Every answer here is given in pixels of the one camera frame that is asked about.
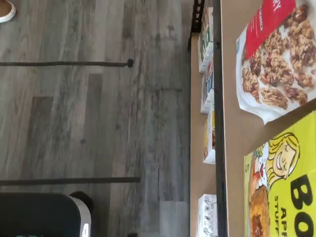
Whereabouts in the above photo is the green Bobo's apple pie box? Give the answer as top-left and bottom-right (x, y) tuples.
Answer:
(243, 108), (316, 237)

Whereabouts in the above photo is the white granola box yellow label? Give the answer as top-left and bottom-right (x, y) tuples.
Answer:
(202, 110), (217, 165)

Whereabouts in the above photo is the blue white snack box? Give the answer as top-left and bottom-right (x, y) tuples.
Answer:
(200, 71), (216, 115)

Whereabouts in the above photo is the green label granola box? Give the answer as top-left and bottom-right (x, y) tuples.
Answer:
(198, 6), (214, 74)

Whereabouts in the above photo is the white organic pantry box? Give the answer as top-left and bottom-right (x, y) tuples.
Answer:
(197, 194), (218, 237)

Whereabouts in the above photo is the black metal rod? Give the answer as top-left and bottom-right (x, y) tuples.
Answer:
(0, 58), (134, 69)
(0, 176), (142, 187)

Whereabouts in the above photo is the granola bag red label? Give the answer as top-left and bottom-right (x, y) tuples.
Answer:
(236, 0), (316, 125)

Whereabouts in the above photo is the black table silver edge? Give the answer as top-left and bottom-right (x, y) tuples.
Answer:
(0, 192), (94, 237)

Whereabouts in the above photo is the white shoe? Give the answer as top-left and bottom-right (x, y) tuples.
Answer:
(0, 0), (17, 24)

